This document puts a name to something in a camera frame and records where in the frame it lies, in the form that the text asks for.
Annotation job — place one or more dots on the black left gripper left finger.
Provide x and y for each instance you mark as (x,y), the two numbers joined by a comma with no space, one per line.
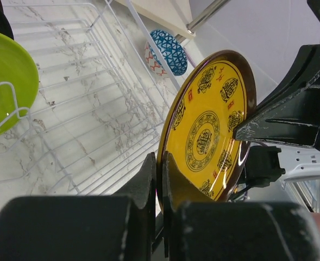
(112,227)

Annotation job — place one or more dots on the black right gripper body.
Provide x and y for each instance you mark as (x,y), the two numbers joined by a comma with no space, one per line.
(262,167)

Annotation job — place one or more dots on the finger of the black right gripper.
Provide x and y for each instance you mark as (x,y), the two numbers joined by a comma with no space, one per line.
(290,114)

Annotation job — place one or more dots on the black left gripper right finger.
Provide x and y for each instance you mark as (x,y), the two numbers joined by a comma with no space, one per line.
(235,231)

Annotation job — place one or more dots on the yellow patterned black plate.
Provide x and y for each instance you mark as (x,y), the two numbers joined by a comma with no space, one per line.
(215,98)

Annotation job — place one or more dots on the blue patterned bowl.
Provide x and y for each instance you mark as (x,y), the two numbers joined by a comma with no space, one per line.
(172,52)

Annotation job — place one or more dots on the lime green plate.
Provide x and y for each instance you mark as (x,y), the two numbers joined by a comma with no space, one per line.
(19,83)

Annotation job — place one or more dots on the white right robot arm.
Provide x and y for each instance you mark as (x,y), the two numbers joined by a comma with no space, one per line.
(301,164)

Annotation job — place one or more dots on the clear wire dish rack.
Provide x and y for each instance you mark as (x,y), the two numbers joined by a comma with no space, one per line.
(99,109)

